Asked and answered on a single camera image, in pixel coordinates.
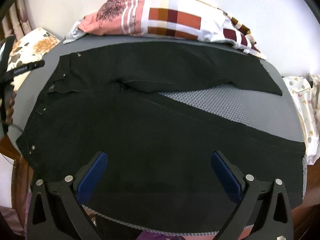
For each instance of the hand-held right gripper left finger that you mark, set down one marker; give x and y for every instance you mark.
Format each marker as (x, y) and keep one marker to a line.
(93, 175)

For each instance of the pink checked blanket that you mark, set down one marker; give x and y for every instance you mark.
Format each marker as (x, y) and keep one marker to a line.
(162, 17)

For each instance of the floral pillow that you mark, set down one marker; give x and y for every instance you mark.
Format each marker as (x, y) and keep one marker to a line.
(37, 45)

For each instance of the black pants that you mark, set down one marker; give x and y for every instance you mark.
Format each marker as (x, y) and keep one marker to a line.
(150, 142)

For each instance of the purple clothing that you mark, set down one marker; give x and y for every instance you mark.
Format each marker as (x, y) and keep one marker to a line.
(155, 236)

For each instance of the floral curtain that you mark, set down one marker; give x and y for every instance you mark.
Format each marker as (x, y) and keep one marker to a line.
(18, 17)

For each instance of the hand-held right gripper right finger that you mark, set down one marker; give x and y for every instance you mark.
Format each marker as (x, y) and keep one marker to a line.
(225, 177)

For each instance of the wooden bed frame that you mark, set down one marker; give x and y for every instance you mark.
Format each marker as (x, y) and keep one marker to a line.
(10, 150)

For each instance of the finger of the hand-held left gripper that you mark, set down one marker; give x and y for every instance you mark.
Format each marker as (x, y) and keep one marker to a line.
(25, 69)

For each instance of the white patterned cloth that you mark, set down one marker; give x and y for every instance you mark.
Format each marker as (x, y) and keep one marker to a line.
(305, 105)

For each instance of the grey textured mat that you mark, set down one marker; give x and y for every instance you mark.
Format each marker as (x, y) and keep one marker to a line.
(195, 105)

